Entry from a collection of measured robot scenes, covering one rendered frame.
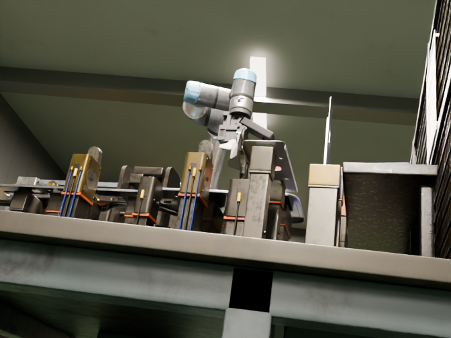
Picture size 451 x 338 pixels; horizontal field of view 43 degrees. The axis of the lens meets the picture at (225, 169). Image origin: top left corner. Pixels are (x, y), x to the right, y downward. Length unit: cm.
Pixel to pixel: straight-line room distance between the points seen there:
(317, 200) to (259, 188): 27
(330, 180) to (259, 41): 312
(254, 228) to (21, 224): 47
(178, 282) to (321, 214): 57
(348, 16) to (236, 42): 91
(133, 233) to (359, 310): 40
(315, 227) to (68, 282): 66
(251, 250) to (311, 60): 379
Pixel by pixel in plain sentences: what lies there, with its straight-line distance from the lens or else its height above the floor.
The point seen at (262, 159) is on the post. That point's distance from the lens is 128.
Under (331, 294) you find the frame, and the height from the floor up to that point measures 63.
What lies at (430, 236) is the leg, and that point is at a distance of 140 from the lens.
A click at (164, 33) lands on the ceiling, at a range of 465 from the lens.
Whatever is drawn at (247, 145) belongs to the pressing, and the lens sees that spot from 132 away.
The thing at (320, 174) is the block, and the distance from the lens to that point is 150.
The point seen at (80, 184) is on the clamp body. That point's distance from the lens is 162.
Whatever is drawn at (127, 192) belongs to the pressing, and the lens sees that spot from 174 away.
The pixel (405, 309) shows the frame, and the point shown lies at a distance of 100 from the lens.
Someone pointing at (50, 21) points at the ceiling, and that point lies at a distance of 491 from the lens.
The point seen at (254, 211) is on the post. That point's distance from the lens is 123.
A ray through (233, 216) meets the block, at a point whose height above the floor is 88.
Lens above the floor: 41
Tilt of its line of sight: 24 degrees up
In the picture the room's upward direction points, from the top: 9 degrees clockwise
